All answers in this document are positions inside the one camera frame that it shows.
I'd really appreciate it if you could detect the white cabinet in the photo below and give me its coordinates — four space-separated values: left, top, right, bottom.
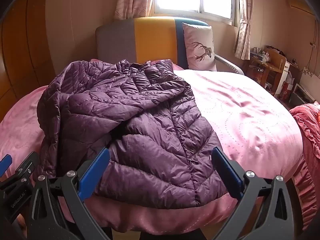
274 60 292 98

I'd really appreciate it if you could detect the grey yellow blue headboard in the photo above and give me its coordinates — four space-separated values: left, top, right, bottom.
96 17 213 71

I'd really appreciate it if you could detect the coral ruffled blanket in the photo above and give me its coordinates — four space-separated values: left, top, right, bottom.
289 102 320 233

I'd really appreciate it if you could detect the pink bed sheet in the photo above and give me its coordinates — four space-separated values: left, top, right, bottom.
0 59 308 233

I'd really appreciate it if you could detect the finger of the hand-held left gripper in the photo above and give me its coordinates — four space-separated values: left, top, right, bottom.
0 152 40 193
0 154 12 178

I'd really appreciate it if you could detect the wooden wardrobe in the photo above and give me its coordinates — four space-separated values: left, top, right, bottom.
0 0 75 107

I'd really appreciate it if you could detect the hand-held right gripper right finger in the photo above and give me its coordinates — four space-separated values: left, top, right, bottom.
211 147 297 240

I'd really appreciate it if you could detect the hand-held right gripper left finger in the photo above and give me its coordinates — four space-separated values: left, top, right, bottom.
26 148 112 240

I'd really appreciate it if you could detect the red bag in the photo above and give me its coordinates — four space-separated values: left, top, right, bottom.
279 82 293 101

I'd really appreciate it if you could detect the purple quilted puffer jacket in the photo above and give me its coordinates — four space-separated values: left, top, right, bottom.
36 59 229 209

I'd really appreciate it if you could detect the cluttered wooden desk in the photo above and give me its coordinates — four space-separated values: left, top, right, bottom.
244 45 287 98

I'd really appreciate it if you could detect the pink deer print pillow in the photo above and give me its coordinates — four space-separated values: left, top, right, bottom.
182 22 217 72

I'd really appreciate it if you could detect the wall air conditioner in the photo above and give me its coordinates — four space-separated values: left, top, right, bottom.
289 0 316 13

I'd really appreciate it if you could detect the grey curved rail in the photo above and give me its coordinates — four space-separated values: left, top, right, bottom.
214 54 245 76

